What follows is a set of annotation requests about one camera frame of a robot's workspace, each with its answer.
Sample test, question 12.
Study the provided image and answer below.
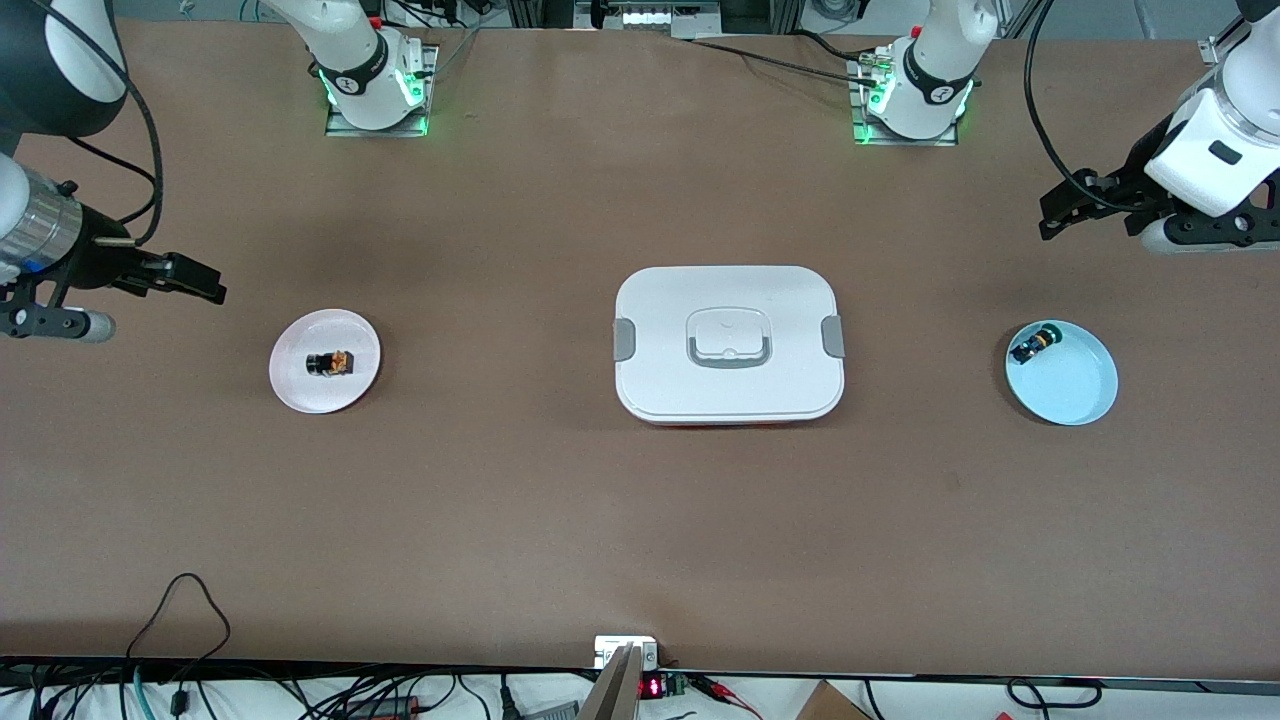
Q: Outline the light blue round plate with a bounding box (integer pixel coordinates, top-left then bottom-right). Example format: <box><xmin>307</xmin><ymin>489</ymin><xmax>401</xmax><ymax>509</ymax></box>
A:
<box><xmin>1005</xmin><ymin>319</ymin><xmax>1119</xmax><ymax>427</ymax></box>

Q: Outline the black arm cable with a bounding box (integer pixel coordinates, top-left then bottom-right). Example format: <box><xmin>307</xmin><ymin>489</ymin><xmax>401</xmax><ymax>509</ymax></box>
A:
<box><xmin>25</xmin><ymin>0</ymin><xmax>164</xmax><ymax>247</ymax></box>
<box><xmin>1024</xmin><ymin>0</ymin><xmax>1131</xmax><ymax>213</ymax></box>

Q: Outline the pink round plate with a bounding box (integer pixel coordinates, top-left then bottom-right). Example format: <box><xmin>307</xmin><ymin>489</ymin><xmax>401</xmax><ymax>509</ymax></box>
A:
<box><xmin>269</xmin><ymin>309</ymin><xmax>382</xmax><ymax>415</ymax></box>

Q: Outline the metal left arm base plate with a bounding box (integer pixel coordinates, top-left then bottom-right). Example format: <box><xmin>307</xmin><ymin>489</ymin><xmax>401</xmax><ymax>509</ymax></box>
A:
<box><xmin>848</xmin><ymin>55</ymin><xmax>959</xmax><ymax>147</ymax></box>

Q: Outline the brown cardboard piece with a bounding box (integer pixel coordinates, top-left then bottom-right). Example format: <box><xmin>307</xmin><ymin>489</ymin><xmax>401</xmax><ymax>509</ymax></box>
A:
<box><xmin>795</xmin><ymin>680</ymin><xmax>873</xmax><ymax>720</ymax></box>

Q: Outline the green push-button switch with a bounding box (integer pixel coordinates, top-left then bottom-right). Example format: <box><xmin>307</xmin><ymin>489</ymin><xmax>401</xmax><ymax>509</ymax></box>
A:
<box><xmin>1010</xmin><ymin>322</ymin><xmax>1063</xmax><ymax>365</ymax></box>

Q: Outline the black cable on table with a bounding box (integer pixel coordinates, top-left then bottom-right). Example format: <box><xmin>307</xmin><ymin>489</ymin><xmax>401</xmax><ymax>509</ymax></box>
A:
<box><xmin>690</xmin><ymin>38</ymin><xmax>881</xmax><ymax>86</ymax></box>

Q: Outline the metal rack frame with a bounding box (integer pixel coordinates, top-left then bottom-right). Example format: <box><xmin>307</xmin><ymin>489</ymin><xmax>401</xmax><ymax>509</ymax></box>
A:
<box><xmin>508</xmin><ymin>0</ymin><xmax>803</xmax><ymax>41</ymax></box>

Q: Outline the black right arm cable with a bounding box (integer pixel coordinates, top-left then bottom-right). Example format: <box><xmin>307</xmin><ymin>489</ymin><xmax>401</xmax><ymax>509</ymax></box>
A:
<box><xmin>25</xmin><ymin>0</ymin><xmax>164</xmax><ymax>247</ymax></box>

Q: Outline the thin black looped cable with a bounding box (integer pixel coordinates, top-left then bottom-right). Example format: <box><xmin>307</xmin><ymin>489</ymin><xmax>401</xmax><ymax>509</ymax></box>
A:
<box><xmin>125</xmin><ymin>572</ymin><xmax>233</xmax><ymax>691</ymax></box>

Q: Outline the white lunch box grey handle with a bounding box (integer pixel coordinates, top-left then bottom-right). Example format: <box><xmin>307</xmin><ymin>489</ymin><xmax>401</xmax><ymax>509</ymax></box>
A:
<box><xmin>613</xmin><ymin>265</ymin><xmax>846</xmax><ymax>428</ymax></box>

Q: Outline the aluminium corner rail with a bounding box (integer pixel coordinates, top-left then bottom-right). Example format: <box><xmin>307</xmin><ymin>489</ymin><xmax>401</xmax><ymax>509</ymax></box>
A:
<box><xmin>1198</xmin><ymin>18</ymin><xmax>1253</xmax><ymax>67</ymax></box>

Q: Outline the small white electronic box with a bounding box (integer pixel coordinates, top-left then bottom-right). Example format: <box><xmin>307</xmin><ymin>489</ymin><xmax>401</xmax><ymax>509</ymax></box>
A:
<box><xmin>594</xmin><ymin>636</ymin><xmax>659</xmax><ymax>669</ymax></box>

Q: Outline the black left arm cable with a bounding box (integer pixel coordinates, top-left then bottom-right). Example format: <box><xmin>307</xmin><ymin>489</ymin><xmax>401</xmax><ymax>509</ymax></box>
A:
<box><xmin>1024</xmin><ymin>0</ymin><xmax>1131</xmax><ymax>213</ymax></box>

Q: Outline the grey metal bar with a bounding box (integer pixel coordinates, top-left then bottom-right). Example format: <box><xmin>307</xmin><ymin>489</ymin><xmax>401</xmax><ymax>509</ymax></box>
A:
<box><xmin>578</xmin><ymin>645</ymin><xmax>644</xmax><ymax>720</ymax></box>

